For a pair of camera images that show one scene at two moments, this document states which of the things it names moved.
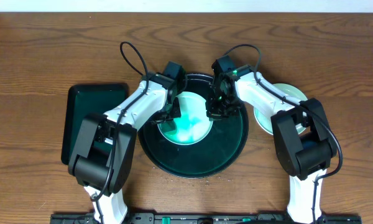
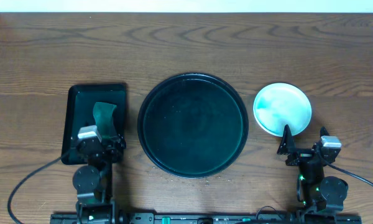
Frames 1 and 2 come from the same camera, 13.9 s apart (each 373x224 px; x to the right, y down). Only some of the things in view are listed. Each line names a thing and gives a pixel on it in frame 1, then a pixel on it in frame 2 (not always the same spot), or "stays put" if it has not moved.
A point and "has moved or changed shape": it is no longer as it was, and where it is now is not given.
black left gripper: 168,115 -> 104,144
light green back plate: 194,125 has moved or changed shape
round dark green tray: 221,150 stays put
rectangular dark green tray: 82,101 stays put
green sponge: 181,124 has moved or changed shape
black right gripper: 213,112 -> 301,155
